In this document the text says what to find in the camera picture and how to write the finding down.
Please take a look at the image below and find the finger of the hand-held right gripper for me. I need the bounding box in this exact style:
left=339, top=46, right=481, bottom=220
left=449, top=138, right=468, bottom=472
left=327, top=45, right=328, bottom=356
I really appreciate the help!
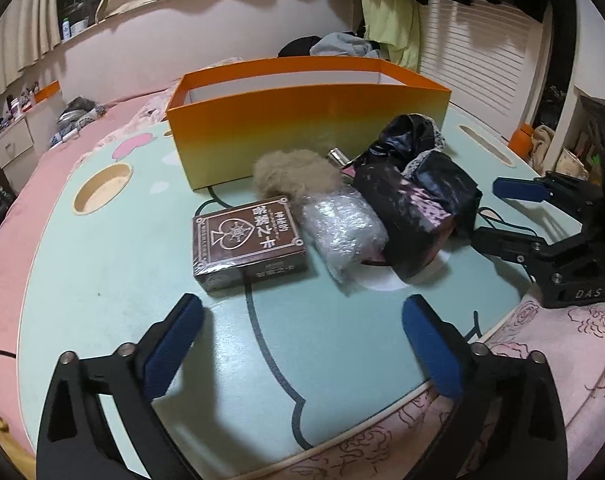
left=493, top=171, right=591, bottom=221
left=470, top=226, right=566, bottom=286

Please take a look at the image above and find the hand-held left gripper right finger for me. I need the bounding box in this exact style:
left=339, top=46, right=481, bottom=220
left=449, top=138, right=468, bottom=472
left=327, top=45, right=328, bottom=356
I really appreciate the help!
left=401, top=294, right=568, bottom=480

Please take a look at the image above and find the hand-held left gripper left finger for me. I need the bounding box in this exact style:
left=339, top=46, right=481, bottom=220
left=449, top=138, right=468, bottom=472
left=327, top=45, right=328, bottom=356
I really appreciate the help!
left=36, top=292, right=206, bottom=480

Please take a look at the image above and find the black floral plastic bag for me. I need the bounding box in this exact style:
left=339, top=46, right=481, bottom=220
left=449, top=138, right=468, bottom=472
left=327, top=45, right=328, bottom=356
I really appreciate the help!
left=353, top=152, right=483, bottom=282

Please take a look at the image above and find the orange cardboard box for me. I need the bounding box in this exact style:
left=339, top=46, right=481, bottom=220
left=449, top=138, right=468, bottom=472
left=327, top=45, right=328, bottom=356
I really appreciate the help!
left=165, top=56, right=452, bottom=192

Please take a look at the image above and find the orange bottle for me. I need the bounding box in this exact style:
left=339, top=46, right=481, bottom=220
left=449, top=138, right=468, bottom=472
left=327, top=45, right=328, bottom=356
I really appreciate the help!
left=507, top=122, right=536, bottom=161

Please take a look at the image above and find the pink rose-print blanket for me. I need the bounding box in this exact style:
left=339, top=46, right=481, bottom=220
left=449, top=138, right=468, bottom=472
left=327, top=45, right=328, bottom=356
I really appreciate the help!
left=282, top=300, right=605, bottom=480

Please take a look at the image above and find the white round pad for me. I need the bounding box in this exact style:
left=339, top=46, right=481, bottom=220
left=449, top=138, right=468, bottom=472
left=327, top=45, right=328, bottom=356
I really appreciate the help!
left=355, top=250, right=451, bottom=292

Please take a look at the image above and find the black lace-trimmed pouch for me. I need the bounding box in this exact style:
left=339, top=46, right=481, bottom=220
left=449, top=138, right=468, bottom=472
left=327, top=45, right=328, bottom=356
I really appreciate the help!
left=367, top=113, right=447, bottom=173

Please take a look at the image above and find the brown card box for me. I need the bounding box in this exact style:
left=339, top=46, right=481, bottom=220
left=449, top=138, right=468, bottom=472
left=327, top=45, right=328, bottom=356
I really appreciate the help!
left=192, top=195, right=311, bottom=295

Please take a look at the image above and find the white slatted door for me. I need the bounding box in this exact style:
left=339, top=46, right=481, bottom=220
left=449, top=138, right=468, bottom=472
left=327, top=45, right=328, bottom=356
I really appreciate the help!
left=417, top=0, right=553, bottom=136

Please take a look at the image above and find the clear plastic wrapped bundle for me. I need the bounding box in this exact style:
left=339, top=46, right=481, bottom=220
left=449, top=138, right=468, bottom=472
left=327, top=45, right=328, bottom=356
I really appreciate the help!
left=297, top=187, right=389, bottom=283

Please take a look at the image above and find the pink bed sheet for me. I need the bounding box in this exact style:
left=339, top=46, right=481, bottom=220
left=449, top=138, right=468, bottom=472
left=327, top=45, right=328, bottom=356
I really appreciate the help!
left=0, top=85, right=183, bottom=461

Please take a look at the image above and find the yellow-green hanging garment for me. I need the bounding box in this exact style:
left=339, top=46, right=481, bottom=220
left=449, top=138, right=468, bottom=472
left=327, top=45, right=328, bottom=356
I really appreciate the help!
left=360, top=0, right=423, bottom=68

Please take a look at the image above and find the grey-brown fluffy pompom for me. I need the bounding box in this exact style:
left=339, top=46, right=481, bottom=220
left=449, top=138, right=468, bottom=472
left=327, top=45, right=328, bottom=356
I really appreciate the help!
left=252, top=149, right=343, bottom=206

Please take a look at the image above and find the grey crumpled garment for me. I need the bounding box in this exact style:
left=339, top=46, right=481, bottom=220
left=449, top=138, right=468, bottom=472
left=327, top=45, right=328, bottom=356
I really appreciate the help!
left=310, top=32, right=378, bottom=58

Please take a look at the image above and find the blue white clothes pile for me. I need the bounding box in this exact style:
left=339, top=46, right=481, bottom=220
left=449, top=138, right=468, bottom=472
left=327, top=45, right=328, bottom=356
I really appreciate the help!
left=50, top=97, right=106, bottom=148

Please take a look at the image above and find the white drawer cabinet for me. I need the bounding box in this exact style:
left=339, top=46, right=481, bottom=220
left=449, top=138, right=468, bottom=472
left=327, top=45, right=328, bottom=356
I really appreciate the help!
left=0, top=92, right=66, bottom=168

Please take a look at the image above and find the black crumpled garment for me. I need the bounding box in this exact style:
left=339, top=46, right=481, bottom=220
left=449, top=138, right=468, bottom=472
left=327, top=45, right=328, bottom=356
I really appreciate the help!
left=277, top=36, right=323, bottom=58

